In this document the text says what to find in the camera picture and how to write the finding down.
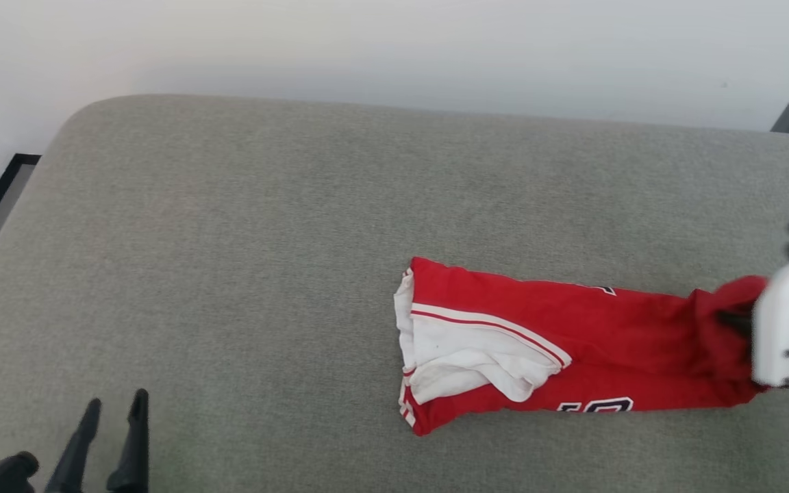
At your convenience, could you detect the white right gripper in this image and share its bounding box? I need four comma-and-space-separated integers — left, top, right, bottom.
715, 247, 789, 388

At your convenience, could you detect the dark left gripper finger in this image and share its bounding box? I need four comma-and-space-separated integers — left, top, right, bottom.
44, 398, 103, 493
106, 388, 151, 493

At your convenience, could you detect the red and white jersey garment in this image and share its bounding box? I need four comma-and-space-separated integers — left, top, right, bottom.
393, 257, 772, 437

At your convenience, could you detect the grey fabric sofa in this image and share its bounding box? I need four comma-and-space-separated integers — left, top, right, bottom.
0, 94, 789, 493

